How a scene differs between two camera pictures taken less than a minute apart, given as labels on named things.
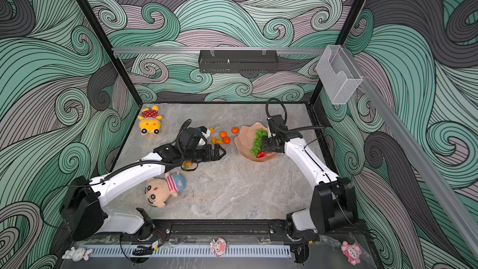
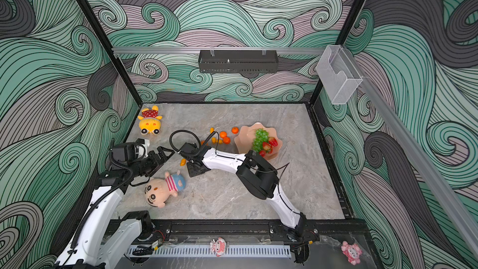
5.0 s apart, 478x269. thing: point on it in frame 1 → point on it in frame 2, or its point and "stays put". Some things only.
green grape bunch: [257, 144] stays put
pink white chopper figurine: [218, 246] stays put
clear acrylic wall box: [339, 76] stays put
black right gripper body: [267, 144] → [195, 164]
